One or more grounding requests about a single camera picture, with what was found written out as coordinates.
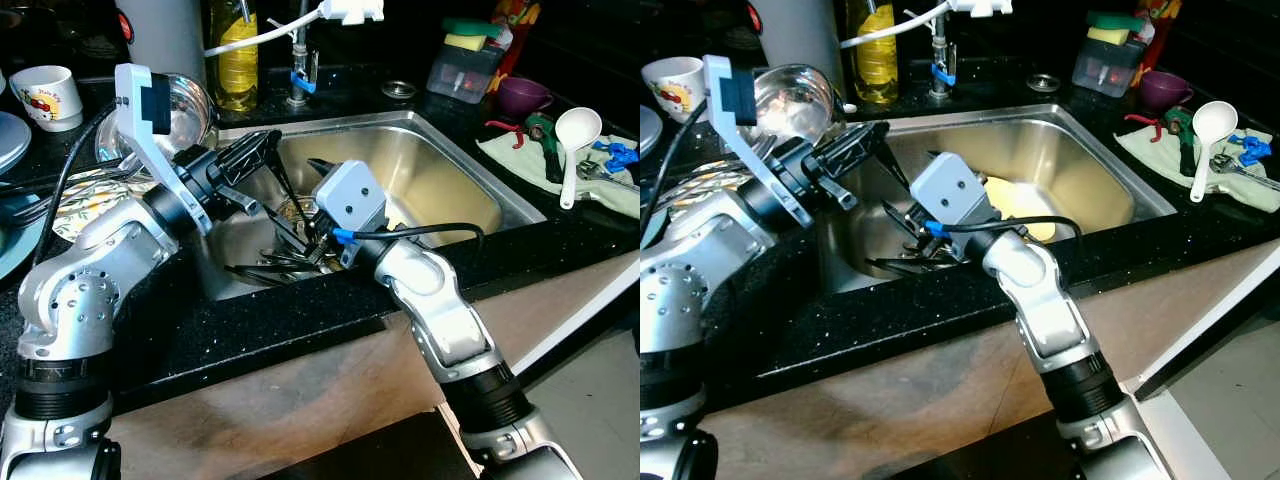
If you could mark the white printed mug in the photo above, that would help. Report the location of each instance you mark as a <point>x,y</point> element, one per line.
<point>675,88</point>
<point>45,97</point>

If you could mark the clear plastic container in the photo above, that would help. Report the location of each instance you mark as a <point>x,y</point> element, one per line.
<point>460,78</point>
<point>1105,70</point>

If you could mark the blue plastic clip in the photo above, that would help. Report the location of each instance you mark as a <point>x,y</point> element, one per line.
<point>1250,148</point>
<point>618,155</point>

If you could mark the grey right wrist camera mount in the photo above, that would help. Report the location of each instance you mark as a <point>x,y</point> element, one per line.
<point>350,200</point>
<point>950,190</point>

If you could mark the light green cloth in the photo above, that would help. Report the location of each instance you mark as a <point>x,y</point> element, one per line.
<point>1150,160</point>
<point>510,165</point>

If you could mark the steel bowl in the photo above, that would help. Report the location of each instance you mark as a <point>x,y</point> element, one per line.
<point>795,100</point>
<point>190,110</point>

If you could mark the yellow plate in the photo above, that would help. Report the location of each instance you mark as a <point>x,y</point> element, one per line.
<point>1025,205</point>
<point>395,212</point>

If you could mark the white plastic ladle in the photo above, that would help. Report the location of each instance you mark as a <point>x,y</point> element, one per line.
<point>580,127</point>
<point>1215,120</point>

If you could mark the floral print plate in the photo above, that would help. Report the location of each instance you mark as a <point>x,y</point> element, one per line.
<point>700,190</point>
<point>90,205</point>

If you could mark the red orange packet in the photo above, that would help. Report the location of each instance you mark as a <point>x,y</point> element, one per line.
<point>1160,22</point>
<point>515,28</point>

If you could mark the yellow dish soap bottle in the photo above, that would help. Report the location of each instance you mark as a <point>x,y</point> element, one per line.
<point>237,70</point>
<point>875,65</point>

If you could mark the purple cup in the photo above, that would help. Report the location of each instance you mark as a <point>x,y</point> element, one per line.
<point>1165,90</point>
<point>522,95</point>

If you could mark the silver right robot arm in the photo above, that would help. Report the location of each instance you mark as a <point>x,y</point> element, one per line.
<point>440,320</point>
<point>1050,310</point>

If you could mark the light blue plate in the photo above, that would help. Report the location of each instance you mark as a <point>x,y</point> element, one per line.
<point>648,230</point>
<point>15,250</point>

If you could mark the stainless steel sink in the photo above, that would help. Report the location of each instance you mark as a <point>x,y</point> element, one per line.
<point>440,160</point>
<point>1080,150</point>

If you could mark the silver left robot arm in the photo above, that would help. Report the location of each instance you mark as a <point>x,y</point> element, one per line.
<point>680,300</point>
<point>80,300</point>

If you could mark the green yellow sponge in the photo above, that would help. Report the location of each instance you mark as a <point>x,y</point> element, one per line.
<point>470,33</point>
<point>1112,27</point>

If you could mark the round metal cap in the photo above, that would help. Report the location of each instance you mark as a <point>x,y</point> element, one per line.
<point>398,89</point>
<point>1042,82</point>

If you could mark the grey cylinder appliance red logo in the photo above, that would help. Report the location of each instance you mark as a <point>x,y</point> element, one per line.
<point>795,30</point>
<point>160,35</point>

